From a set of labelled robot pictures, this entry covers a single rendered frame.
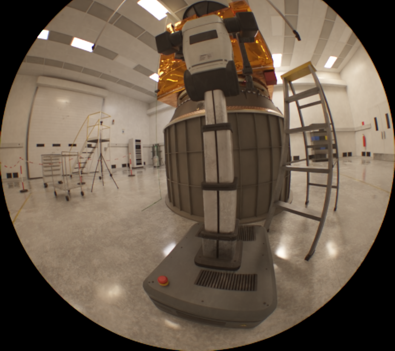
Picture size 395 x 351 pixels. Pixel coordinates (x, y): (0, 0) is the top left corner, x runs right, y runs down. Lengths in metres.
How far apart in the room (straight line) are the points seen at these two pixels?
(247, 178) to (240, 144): 0.35
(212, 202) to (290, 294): 0.73
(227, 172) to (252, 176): 0.92
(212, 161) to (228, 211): 0.19
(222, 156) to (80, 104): 8.45
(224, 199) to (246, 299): 0.40
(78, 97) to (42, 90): 2.55
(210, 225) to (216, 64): 0.61
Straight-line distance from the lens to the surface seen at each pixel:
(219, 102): 0.48
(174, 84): 2.18
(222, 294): 0.55
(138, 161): 8.82
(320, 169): 0.99
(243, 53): 1.20
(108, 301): 0.94
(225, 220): 0.49
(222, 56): 0.54
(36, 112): 8.45
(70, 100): 8.60
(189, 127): 1.44
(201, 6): 3.80
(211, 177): 0.45
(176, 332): 0.78
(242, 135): 1.30
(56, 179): 4.88
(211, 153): 0.44
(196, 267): 0.64
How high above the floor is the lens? 0.76
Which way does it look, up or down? level
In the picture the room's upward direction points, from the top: 3 degrees counter-clockwise
